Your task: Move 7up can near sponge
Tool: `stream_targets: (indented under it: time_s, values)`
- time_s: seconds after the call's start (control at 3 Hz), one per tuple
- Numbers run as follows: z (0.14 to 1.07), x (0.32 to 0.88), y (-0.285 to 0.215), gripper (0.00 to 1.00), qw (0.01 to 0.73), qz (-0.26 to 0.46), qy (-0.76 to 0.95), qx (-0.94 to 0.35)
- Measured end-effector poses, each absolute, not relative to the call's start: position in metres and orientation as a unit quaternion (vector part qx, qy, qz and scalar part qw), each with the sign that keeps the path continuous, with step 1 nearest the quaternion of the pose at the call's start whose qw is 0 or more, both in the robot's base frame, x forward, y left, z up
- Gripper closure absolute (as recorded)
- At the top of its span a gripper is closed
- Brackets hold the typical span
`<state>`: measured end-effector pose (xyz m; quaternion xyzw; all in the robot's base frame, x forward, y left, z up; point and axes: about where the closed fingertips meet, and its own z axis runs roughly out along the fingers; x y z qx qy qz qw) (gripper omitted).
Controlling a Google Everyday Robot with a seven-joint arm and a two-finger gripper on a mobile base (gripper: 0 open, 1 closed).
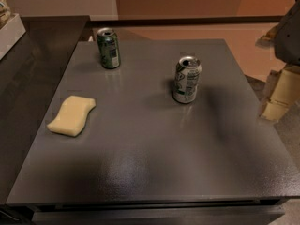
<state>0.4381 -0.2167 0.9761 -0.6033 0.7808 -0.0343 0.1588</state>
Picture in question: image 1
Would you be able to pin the packaged item on box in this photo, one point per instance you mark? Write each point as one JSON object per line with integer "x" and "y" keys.
{"x": 5, "y": 13}

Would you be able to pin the dark side counter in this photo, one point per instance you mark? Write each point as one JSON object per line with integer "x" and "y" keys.
{"x": 29, "y": 75}

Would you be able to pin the white box on counter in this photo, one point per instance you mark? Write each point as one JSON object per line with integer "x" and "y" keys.
{"x": 10, "y": 34}

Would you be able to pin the silver green 7up can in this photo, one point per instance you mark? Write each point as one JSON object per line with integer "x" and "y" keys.
{"x": 187, "y": 75}

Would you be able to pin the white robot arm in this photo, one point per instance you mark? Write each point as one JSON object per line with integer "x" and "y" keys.
{"x": 287, "y": 40}

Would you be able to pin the dark green soda can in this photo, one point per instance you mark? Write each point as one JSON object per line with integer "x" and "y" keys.
{"x": 107, "y": 42}

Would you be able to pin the yellow sponge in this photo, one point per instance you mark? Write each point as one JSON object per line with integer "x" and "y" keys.
{"x": 72, "y": 116}

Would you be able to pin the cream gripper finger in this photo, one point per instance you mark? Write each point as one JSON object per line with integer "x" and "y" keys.
{"x": 281, "y": 91}
{"x": 267, "y": 40}

